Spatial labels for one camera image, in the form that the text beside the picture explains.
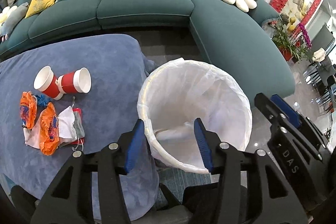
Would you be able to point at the white flower cushion left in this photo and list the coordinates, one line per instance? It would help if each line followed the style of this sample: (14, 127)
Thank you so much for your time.
(6, 13)

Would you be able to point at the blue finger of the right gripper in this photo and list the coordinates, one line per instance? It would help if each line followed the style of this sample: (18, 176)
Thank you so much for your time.
(292, 115)

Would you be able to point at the white lined trash bin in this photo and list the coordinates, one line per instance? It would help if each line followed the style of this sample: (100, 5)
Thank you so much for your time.
(177, 93)

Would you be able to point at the red paper cup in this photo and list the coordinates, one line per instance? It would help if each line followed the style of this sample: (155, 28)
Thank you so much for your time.
(46, 82)
(78, 81)

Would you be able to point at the blue wrapper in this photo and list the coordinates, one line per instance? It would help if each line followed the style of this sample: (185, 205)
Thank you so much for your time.
(42, 100)

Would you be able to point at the orange plastic bag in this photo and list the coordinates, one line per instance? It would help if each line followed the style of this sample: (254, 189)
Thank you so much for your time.
(49, 139)
(28, 109)

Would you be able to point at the potted flower plant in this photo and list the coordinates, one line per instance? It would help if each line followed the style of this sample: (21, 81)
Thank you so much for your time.
(292, 40)

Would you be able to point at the teal sectional sofa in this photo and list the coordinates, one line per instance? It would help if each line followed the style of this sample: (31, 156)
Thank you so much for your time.
(228, 38)

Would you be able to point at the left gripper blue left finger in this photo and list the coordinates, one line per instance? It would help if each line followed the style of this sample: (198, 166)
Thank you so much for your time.
(136, 139)

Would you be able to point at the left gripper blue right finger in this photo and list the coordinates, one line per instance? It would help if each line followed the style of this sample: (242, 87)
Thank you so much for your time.
(200, 133)

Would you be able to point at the grey face mask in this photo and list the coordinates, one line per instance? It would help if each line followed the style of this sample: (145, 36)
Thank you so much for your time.
(78, 125)

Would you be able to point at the grey seal plush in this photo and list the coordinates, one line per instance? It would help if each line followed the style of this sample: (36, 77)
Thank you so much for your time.
(12, 20)

